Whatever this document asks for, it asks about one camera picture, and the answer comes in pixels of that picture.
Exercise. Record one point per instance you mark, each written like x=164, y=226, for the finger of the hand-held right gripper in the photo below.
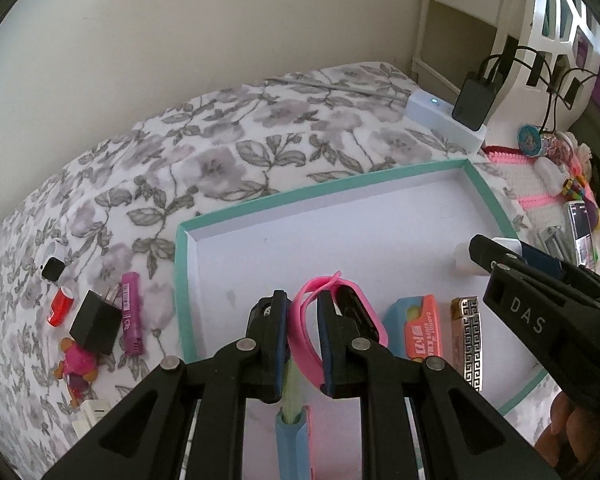
x=495, y=255
x=545, y=261

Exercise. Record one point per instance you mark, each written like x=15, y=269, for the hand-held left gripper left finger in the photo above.
x=279, y=340

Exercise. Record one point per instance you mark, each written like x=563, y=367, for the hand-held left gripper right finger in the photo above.
x=325, y=340

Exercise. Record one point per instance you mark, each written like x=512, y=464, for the pink smartwatch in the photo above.
x=302, y=345

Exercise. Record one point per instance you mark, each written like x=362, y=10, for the gold patterned lighter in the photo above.
x=467, y=345

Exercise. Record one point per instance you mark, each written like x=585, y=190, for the teal cardboard tray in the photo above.
x=330, y=230

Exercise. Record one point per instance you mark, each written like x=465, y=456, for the magenta lip balm tube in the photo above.
x=130, y=320

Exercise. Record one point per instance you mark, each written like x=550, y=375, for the black charger adapter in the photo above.
x=95, y=325

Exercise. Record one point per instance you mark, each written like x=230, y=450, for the white charger adapter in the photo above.
x=92, y=412

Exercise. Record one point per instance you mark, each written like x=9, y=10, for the pink toy puppy figure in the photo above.
x=77, y=362

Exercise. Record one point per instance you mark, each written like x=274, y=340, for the red glue tube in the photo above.
x=60, y=307

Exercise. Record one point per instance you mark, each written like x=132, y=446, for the white smartwatch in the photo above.
x=54, y=266

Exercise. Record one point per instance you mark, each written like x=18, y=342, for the person's right hand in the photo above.
x=562, y=435

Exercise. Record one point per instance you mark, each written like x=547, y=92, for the metal nail clipper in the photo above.
x=555, y=242

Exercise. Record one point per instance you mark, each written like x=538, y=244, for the mobile phone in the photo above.
x=579, y=230

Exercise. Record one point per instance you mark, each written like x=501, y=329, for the colourful bead toy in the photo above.
x=572, y=187

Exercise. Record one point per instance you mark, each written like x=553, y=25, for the white and pink knitted cloth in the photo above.
x=525, y=180

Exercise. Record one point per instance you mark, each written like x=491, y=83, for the clear jar of beads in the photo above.
x=560, y=147

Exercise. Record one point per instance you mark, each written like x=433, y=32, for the white box device with light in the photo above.
x=430, y=110

